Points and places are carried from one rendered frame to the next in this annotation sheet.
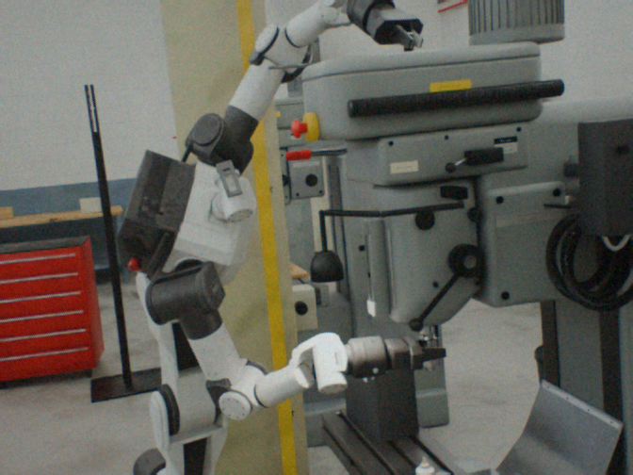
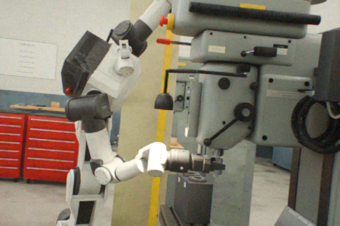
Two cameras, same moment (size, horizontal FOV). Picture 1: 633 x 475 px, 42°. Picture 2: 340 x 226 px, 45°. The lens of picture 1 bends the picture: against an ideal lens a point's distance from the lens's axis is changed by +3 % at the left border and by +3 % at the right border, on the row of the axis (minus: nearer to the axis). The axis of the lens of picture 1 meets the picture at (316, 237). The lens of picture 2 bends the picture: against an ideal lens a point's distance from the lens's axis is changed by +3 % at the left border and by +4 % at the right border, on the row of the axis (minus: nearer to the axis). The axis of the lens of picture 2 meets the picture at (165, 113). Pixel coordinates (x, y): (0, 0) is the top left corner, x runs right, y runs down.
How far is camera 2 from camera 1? 0.40 m
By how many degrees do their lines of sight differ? 9
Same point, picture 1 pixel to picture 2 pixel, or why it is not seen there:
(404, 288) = (205, 122)
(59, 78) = not seen: hidden behind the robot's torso
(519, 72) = (295, 7)
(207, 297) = (97, 109)
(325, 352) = (155, 152)
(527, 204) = (287, 86)
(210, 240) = (108, 82)
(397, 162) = (212, 45)
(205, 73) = not seen: hidden behind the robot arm
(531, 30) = not seen: outside the picture
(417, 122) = (229, 24)
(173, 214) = (92, 64)
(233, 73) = (160, 31)
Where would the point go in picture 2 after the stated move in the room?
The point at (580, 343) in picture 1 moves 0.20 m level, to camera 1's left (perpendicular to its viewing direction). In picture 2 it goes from (309, 182) to (256, 175)
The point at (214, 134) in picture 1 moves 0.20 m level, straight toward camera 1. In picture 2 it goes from (125, 29) to (119, 22)
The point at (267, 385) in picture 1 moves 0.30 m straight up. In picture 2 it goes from (122, 167) to (128, 94)
